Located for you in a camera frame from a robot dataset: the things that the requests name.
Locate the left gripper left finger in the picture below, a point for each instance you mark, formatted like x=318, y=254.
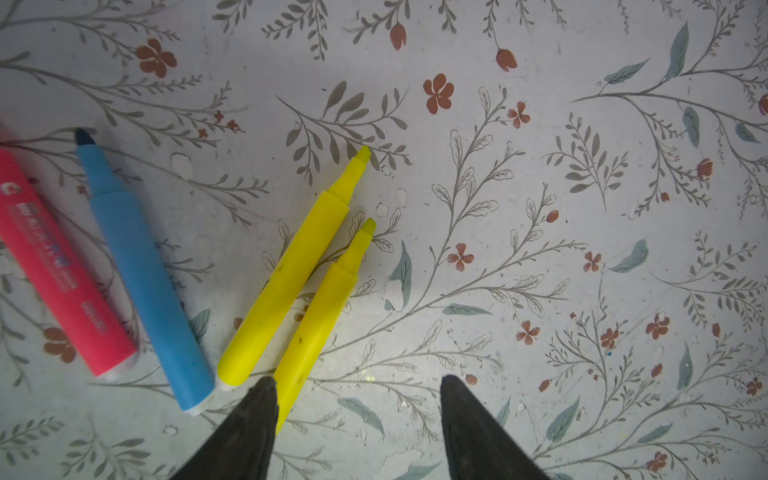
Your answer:
x=242, y=445

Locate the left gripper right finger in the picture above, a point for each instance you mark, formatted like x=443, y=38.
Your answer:
x=477, y=447

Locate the yellow highlighter pen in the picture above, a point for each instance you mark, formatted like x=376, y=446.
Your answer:
x=319, y=321
x=289, y=276

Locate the blue highlighter pen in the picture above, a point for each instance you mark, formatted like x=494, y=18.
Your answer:
x=146, y=280

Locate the pink highlighter pen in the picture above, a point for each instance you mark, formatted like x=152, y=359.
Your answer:
x=51, y=264

